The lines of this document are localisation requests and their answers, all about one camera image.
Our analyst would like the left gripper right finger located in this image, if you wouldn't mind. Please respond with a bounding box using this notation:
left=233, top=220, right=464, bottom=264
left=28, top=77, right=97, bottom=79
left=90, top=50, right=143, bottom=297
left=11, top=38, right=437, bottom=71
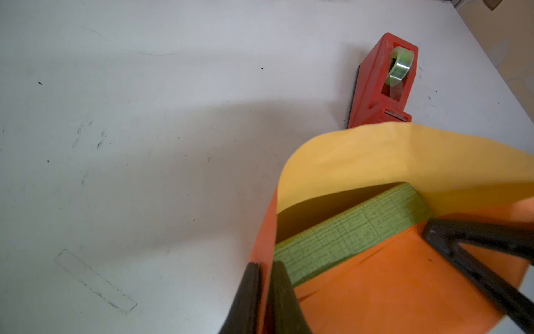
left=268, top=261, right=312, bottom=334

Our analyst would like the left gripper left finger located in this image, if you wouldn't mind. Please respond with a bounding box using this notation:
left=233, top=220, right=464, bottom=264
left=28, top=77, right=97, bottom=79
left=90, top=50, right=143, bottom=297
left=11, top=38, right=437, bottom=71
left=219, top=262, right=262, bottom=334

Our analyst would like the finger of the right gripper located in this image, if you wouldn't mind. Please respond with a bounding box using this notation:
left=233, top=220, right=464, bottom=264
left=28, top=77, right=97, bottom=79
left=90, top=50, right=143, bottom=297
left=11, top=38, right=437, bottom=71
left=423, top=218, right=533, bottom=333

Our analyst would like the green gift box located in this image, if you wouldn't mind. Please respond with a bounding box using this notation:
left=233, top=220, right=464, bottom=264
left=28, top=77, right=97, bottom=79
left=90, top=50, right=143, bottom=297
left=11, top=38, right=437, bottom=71
left=273, top=183, right=433, bottom=287

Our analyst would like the yellow orange wrapping paper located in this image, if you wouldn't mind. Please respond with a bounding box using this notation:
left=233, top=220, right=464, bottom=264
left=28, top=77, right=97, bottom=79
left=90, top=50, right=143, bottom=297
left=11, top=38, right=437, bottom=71
left=250, top=122, right=533, bottom=333

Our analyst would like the red tape dispenser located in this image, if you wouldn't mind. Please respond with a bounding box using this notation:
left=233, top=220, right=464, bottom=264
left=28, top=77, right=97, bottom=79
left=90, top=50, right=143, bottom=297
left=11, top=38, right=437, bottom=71
left=346, top=33, right=419, bottom=129

